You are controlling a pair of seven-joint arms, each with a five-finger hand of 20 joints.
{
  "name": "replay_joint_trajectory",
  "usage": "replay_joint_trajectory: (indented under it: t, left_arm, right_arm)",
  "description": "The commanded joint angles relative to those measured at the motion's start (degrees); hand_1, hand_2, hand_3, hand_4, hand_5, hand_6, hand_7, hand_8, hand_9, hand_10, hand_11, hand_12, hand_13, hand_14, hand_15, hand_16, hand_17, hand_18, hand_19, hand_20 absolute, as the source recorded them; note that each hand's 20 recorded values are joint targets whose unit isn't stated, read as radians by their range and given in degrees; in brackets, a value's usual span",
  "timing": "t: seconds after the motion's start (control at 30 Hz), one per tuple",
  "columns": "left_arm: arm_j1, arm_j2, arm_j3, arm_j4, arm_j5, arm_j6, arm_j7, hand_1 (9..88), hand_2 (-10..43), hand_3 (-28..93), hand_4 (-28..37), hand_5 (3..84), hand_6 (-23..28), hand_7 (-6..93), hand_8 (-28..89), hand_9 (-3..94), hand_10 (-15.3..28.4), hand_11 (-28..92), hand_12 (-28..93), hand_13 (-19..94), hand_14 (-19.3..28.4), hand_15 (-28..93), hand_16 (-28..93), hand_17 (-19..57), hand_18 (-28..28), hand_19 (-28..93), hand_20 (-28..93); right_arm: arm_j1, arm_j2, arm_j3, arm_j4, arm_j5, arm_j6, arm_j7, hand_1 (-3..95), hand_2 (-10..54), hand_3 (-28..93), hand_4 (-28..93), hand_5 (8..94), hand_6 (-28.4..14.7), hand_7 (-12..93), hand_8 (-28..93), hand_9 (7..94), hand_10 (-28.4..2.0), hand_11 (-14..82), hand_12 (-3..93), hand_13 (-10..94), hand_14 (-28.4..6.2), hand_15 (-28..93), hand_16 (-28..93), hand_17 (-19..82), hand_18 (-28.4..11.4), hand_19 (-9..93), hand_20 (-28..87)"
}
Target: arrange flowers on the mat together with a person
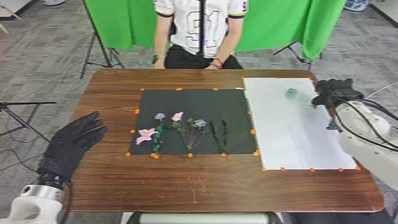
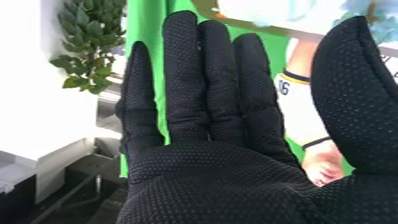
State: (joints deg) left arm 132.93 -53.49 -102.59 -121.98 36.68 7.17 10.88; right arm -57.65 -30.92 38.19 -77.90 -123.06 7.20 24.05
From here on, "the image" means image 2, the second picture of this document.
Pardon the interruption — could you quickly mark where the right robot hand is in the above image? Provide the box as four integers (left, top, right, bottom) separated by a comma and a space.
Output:
114, 9, 398, 224

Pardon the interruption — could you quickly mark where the person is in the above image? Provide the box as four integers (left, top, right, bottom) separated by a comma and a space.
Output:
272, 35, 359, 188

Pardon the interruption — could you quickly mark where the green plant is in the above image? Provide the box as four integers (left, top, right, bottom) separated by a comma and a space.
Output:
48, 0, 130, 96

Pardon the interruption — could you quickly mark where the white sheet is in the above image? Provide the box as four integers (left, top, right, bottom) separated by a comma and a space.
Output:
215, 0, 398, 51

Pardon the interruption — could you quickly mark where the blue flower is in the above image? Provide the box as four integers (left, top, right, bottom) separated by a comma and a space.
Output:
338, 0, 398, 29

